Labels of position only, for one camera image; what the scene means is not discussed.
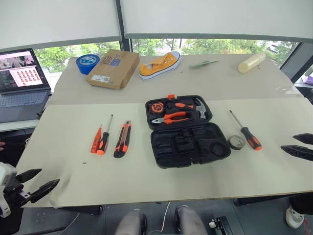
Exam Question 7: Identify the white roller blind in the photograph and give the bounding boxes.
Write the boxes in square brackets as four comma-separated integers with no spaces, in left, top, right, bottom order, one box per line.
[119,0,313,45]
[0,0,123,50]

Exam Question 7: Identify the black floor device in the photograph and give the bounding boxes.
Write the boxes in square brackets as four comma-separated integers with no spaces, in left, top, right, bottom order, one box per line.
[208,215,233,235]

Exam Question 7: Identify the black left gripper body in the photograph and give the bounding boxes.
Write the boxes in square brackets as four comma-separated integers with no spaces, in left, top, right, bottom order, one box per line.
[4,180,32,209]

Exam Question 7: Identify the beige paper table cover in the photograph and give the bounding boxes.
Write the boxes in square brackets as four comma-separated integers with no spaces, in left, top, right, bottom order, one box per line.
[47,53,306,106]
[15,97,313,209]

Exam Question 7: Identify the orange black utility knife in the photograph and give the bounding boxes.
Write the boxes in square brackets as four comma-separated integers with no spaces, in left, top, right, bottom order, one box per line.
[113,120,133,159]

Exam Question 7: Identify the yellow canvas shoe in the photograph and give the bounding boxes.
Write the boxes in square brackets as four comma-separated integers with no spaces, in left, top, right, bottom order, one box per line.
[138,50,182,82]

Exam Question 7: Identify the orange tester screwdriver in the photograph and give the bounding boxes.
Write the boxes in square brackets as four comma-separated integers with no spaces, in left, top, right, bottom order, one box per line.
[90,124,103,154]

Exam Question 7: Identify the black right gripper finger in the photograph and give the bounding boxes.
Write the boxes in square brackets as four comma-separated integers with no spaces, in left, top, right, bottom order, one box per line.
[292,133,313,145]
[280,144,313,162]

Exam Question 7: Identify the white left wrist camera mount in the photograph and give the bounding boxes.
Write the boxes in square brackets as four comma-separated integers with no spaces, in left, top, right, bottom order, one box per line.
[0,162,18,219]

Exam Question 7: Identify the black tool case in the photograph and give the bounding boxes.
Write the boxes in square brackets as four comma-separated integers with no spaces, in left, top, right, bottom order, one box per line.
[145,94,231,169]

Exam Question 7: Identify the orange handled pliers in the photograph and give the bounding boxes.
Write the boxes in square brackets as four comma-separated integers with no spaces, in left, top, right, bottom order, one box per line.
[151,111,192,125]

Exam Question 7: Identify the open laptop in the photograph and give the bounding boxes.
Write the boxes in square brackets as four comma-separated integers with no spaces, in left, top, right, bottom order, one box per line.
[0,47,53,123]

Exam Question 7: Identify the cream cylinder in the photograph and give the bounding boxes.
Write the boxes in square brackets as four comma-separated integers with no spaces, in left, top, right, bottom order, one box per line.
[238,51,267,74]

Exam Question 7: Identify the black trouser leg of bystander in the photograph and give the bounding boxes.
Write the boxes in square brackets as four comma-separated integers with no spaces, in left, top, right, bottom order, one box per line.
[288,191,313,216]

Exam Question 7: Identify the claw hammer with orange grip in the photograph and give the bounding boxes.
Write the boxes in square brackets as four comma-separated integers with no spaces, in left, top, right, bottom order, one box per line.
[168,97,212,120]

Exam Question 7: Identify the black table foot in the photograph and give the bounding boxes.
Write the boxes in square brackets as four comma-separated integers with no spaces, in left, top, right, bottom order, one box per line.
[55,205,104,216]
[233,194,292,207]

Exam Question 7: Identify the blue tape roll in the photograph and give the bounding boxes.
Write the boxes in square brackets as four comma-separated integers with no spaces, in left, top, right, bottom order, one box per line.
[75,54,101,75]

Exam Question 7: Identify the dark window pillar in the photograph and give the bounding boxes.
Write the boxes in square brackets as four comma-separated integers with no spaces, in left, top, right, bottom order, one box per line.
[114,0,133,53]

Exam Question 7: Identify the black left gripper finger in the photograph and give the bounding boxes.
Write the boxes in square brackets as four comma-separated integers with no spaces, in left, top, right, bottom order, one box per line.
[29,178,61,204]
[15,168,43,183]

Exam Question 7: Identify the green plastic tool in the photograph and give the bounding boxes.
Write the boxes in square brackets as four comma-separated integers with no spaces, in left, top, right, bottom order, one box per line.
[188,59,220,70]

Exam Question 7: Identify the white sneaker of bystander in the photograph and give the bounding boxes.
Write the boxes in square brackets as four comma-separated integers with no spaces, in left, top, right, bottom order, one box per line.
[285,205,305,230]

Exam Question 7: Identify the orange black tape measure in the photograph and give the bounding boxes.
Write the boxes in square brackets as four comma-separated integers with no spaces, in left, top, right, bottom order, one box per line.
[150,102,165,115]

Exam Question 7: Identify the black orange handled screwdriver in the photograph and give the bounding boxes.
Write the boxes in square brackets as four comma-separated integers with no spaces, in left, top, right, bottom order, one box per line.
[228,110,263,151]
[96,114,114,156]

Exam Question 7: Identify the white cable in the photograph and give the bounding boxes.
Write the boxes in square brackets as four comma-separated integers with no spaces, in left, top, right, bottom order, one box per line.
[148,200,172,235]

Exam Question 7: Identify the grey rounded shape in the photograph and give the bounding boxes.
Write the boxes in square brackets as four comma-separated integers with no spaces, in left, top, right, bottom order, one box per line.
[114,209,148,235]
[174,205,208,235]

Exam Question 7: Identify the brown cardboard box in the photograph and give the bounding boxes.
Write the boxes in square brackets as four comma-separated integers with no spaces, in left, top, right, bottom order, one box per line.
[86,48,141,91]

